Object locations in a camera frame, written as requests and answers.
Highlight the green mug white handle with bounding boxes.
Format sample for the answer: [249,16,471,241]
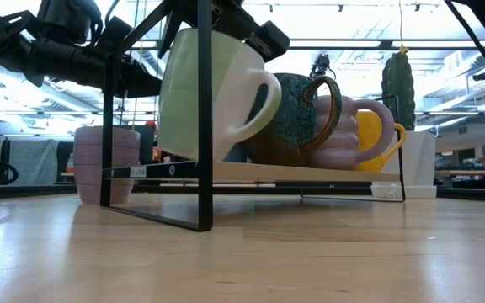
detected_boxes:
[157,27,284,163]

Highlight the yellow mug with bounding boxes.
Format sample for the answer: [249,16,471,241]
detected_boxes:
[354,109,407,173]

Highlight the lilac ribbed handleless cup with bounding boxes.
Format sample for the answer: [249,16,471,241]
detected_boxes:
[72,125,141,205]

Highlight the lilac ribbed mug with handle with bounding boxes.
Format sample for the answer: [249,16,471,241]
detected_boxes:
[307,95,395,171]

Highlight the grey partition panel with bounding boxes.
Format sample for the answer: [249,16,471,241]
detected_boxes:
[8,138,61,186]

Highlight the dark teal glazed mug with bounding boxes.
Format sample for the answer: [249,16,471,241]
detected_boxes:
[242,72,344,167]

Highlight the white hexagonal plant pot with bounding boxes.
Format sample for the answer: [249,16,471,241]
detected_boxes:
[370,129,437,199]

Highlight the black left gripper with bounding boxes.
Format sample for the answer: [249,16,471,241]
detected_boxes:
[157,0,291,64]

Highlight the green cactus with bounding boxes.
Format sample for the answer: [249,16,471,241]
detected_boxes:
[380,50,416,131]

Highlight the wooden workbench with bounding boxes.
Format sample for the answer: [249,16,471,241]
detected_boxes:
[435,167,485,178]

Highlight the yellow hanging cord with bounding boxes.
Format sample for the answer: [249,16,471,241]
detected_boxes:
[397,0,410,55]

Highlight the wooden shelf rack black legs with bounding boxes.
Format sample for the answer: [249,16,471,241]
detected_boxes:
[100,0,407,232]

